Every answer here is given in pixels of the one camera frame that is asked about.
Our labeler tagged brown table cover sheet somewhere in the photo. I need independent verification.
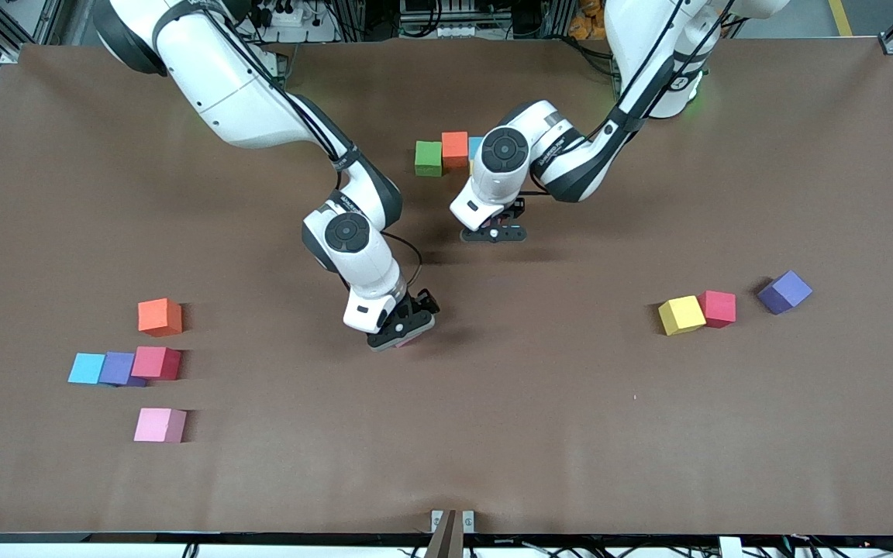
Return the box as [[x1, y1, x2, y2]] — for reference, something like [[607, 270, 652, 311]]
[[0, 35, 893, 537]]

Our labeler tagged purple foam block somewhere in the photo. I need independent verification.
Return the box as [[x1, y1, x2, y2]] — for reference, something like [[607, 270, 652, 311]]
[[757, 270, 813, 315], [99, 352, 148, 388]]

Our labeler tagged red foam block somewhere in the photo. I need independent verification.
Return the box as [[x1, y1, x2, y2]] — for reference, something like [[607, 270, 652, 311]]
[[698, 291, 737, 329], [131, 346, 183, 381]]

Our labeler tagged orange foam block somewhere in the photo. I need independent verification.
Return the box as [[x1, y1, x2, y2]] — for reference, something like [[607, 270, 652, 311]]
[[137, 298, 184, 338], [441, 131, 470, 170]]

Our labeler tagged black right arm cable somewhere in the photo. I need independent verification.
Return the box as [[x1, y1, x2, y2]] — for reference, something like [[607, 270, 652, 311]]
[[198, 0, 424, 289]]

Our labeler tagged aluminium equipment rack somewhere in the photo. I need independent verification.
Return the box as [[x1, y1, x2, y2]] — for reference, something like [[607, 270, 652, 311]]
[[315, 0, 571, 41]]

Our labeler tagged green foam block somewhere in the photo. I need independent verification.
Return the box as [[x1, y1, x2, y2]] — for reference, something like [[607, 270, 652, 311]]
[[414, 140, 444, 177]]

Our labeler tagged yellow foam block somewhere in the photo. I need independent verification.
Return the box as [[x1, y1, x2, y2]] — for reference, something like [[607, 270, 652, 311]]
[[657, 295, 708, 337]]

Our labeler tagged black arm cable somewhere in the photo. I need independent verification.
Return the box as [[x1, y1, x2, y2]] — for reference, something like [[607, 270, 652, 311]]
[[198, 0, 424, 289], [524, 0, 738, 198]]

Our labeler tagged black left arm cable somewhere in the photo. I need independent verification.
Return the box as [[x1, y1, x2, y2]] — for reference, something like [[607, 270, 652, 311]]
[[524, 0, 738, 198]]

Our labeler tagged small metal bracket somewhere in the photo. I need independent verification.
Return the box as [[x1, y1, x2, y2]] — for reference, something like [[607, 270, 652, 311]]
[[430, 509, 475, 534]]

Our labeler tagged pile of orange objects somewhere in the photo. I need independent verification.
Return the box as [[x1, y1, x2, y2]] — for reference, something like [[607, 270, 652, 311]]
[[568, 0, 610, 41]]

